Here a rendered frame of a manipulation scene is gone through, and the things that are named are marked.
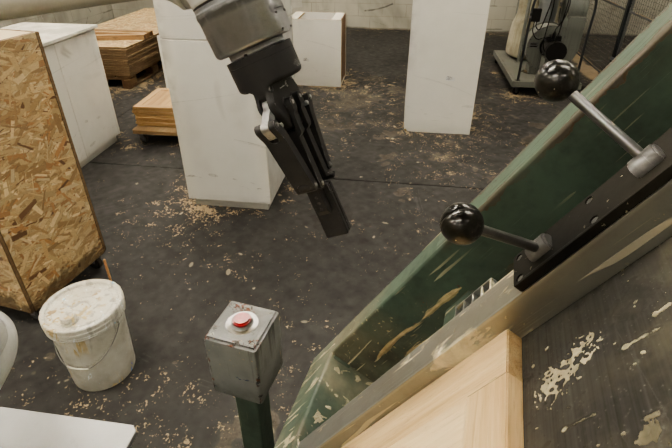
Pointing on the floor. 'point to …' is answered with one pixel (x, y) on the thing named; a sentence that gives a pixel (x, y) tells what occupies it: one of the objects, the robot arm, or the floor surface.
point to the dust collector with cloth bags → (546, 13)
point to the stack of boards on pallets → (131, 49)
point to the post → (255, 423)
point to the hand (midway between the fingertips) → (328, 209)
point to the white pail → (90, 332)
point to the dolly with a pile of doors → (155, 115)
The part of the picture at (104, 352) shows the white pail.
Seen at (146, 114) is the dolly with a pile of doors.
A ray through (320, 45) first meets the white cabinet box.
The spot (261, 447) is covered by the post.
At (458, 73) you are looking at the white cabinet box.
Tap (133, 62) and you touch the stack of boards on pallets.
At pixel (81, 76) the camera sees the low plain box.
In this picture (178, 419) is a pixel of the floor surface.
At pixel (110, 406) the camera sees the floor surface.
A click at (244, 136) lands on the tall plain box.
